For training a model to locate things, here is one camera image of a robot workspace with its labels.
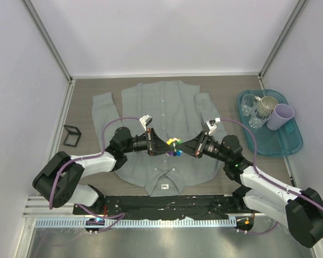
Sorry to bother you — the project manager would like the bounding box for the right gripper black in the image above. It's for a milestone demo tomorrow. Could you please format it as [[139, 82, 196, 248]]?
[[177, 131, 230, 163]]

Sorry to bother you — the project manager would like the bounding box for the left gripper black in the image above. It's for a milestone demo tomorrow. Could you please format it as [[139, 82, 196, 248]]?
[[123, 128, 174, 156]]

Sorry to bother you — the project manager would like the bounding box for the colourful pompom flower brooch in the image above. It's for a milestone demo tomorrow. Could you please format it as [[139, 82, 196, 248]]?
[[166, 138, 182, 157]]

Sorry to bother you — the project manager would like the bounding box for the grey button-up shirt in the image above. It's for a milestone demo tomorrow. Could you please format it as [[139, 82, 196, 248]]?
[[92, 81, 223, 197]]

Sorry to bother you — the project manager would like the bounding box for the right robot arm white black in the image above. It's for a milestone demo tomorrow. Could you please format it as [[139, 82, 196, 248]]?
[[176, 132, 323, 248]]

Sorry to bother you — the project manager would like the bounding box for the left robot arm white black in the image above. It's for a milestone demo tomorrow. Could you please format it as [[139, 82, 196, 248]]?
[[32, 127, 174, 208]]

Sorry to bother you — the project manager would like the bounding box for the clear glass cup front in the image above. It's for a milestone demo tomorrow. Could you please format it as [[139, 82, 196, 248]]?
[[249, 105, 271, 129]]

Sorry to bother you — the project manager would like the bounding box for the clear glass cup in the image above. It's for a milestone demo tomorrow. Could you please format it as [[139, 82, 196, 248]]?
[[249, 105, 271, 129], [241, 94, 261, 116]]

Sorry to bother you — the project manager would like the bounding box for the clear glass cup rear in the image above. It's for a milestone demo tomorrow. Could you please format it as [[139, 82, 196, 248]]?
[[241, 94, 261, 116]]

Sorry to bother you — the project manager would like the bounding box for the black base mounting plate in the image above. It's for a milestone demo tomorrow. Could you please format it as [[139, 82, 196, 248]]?
[[72, 195, 266, 220]]

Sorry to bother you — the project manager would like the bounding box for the metal cup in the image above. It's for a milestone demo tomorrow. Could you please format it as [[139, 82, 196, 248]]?
[[255, 96, 278, 117]]

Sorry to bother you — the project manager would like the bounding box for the teal plastic tray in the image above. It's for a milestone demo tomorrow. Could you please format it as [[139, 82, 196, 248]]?
[[236, 89, 304, 156]]

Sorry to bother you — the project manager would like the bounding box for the lilac plastic cup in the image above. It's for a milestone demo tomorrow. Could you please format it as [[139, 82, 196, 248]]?
[[266, 103, 294, 131]]

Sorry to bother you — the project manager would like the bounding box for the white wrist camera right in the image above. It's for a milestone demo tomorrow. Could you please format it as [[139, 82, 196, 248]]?
[[205, 118, 221, 135]]

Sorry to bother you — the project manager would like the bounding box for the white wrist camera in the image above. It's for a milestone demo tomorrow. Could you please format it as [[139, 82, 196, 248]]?
[[139, 114, 152, 132], [205, 118, 221, 135]]

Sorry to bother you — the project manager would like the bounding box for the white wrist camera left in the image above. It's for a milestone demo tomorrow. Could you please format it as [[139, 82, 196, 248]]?
[[139, 114, 152, 132]]

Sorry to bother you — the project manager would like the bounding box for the small black frame stand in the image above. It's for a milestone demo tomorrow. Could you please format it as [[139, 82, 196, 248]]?
[[62, 125, 81, 147]]

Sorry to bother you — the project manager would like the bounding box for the slotted cable duct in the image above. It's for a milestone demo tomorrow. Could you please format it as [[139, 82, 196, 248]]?
[[35, 217, 236, 228]]

